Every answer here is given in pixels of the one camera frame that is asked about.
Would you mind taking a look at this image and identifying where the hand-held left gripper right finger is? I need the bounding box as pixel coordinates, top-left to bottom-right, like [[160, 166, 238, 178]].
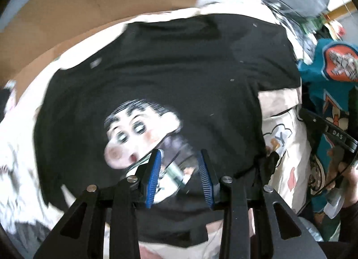
[[197, 149, 326, 259]]

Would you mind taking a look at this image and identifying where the black cartoon print t-shirt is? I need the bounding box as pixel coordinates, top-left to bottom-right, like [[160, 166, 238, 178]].
[[34, 13, 301, 248]]

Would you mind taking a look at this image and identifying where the teal printed blanket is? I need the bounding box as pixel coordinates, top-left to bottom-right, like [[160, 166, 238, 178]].
[[296, 38, 358, 243]]

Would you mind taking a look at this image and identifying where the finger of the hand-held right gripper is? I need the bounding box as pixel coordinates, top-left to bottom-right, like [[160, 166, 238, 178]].
[[298, 106, 332, 136]]

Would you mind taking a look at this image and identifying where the cream bear print bed sheet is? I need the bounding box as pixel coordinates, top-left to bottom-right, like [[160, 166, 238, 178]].
[[0, 7, 311, 259]]

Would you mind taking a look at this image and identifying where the white spotted fleece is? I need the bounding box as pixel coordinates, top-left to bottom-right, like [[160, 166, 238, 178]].
[[0, 136, 56, 237]]

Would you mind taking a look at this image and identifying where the person's right forearm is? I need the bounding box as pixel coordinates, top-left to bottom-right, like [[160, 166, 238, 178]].
[[337, 200, 358, 248]]

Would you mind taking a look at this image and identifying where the flattened cardboard sheet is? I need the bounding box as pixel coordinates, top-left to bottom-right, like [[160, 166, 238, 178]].
[[0, 0, 210, 94]]

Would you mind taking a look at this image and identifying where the person's right hand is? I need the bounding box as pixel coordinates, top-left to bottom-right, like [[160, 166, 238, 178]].
[[327, 147, 358, 209]]

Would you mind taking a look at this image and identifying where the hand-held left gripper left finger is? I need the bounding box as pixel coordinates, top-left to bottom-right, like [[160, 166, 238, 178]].
[[34, 149, 163, 259]]

